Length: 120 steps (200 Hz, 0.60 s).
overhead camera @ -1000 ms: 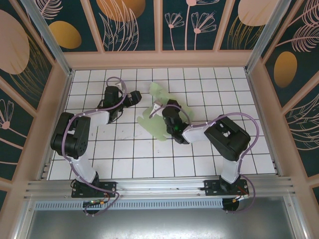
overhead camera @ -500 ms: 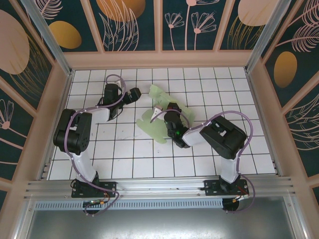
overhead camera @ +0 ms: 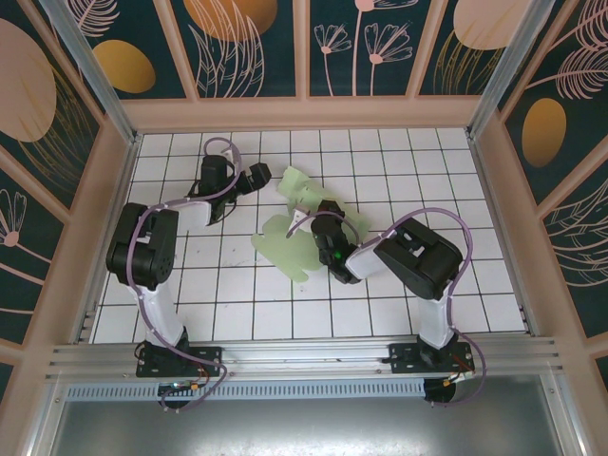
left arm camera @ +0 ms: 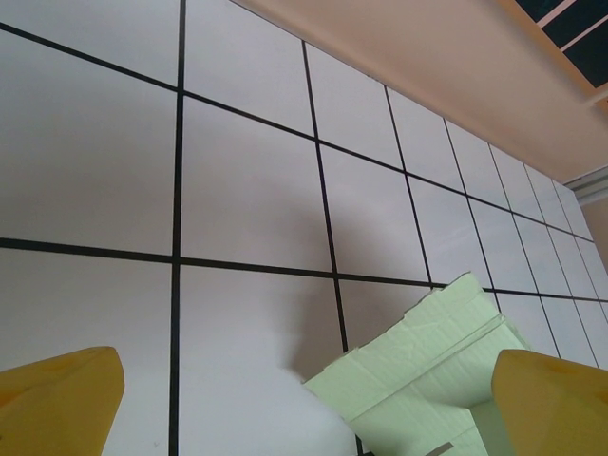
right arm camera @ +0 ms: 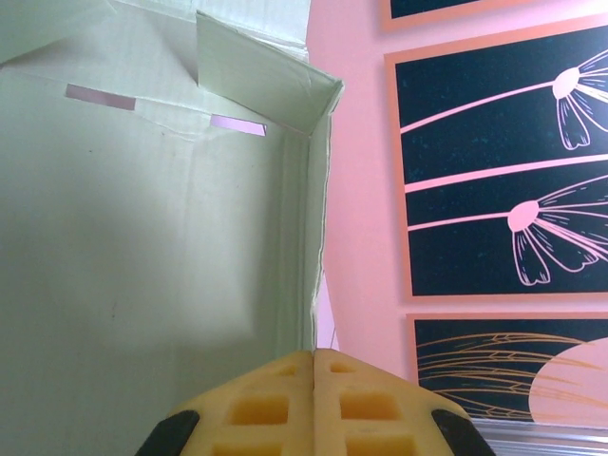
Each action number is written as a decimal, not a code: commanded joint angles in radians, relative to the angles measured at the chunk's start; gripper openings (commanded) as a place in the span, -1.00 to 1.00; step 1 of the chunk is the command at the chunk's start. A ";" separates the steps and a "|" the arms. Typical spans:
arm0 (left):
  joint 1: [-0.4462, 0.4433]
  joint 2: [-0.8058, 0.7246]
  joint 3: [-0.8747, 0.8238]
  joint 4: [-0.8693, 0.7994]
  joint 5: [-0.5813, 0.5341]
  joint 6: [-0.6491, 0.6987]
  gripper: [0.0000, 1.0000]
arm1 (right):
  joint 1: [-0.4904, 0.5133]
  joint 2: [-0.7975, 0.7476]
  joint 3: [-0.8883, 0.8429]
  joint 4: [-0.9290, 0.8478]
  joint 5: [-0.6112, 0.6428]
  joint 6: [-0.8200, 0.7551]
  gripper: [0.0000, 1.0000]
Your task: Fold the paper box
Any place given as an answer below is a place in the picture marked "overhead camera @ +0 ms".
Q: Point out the light green cloth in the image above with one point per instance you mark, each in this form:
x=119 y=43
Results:
x=280 y=242

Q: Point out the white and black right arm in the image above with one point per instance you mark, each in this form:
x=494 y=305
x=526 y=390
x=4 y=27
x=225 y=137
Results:
x=437 y=318

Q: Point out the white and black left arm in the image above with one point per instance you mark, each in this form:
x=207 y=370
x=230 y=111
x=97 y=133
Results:
x=161 y=313

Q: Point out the aluminium table edge strip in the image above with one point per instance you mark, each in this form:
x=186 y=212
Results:
x=503 y=237
x=107 y=237

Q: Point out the grey metal sheet panel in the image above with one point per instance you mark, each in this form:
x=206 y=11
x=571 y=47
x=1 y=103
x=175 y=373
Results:
x=304 y=427

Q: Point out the small circuit board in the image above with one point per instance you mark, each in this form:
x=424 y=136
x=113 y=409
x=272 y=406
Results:
x=183 y=387

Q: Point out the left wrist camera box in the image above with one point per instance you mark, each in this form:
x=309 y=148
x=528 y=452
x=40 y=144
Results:
x=231 y=153

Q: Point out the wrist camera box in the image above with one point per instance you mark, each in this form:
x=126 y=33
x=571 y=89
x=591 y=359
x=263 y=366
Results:
x=231 y=153
x=300 y=214

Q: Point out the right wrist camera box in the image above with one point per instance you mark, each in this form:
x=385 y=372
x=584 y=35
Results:
x=300 y=214

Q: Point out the aluminium mounting rail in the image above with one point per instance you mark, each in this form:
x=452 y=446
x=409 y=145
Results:
x=304 y=354

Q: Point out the wall panel with orange oval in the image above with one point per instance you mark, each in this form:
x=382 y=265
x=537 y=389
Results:
x=123 y=66

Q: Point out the wall panel with orange circle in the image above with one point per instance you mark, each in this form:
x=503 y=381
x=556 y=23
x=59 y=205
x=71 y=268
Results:
x=228 y=28

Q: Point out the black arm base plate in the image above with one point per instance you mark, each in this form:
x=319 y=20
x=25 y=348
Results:
x=404 y=358
x=209 y=361

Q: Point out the aluminium corner post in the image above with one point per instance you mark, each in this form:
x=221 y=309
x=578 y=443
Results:
x=503 y=71
x=95 y=81

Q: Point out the wall panel with pink flowers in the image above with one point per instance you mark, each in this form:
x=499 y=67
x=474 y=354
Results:
x=361 y=71

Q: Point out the wall panel with pink disc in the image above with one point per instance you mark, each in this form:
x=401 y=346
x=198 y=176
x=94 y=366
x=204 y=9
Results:
x=24 y=95

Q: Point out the wall panel with single flower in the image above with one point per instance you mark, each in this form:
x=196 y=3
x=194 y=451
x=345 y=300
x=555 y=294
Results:
x=19 y=247

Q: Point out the wall panel with amber oval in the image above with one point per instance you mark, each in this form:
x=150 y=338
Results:
x=546 y=128

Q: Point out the wall panel with pale circle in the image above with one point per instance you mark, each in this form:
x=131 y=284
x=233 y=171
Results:
x=475 y=28

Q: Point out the wall panel with leaf outlines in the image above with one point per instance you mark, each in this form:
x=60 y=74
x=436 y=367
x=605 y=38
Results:
x=584 y=256

